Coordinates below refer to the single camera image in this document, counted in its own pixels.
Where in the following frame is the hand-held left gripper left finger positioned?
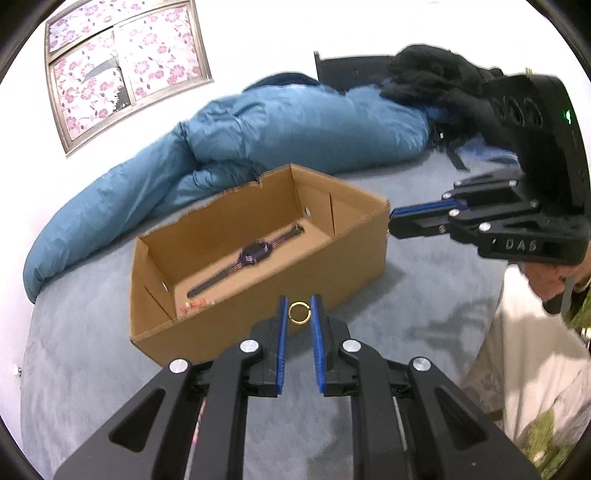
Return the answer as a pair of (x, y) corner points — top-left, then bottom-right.
(54, 295), (290, 480)

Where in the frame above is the black jacket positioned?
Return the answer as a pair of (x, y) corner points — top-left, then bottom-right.
(379, 44), (515, 172)

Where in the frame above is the purple wristwatch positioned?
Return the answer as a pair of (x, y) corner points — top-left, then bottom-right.
(187, 224), (306, 299)

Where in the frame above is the cream fleece clothing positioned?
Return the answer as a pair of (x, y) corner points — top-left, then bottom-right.
(461, 267), (591, 480)

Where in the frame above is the person's right forearm green sleeve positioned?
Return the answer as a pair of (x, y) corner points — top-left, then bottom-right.
(564, 279), (591, 333)

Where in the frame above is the person's right hand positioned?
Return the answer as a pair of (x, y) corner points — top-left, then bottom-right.
(521, 261), (580, 315)

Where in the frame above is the black headboard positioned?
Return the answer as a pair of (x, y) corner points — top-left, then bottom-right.
(313, 50), (403, 94)

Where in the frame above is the brown cardboard box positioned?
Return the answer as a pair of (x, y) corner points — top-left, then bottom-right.
(129, 163), (391, 366)

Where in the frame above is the window with floral curtains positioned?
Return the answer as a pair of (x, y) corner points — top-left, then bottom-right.
(44, 0), (216, 156)

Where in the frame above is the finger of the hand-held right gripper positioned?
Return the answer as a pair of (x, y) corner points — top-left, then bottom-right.
(389, 199), (542, 246)
(390, 166), (529, 217)

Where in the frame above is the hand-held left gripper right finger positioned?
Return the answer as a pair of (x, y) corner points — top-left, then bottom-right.
(310, 294), (541, 480)

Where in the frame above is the blue duvet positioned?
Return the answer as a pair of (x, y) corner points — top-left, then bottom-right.
(23, 71), (434, 304)

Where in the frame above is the grey plush blanket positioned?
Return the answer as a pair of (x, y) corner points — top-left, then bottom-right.
(19, 147), (509, 480)

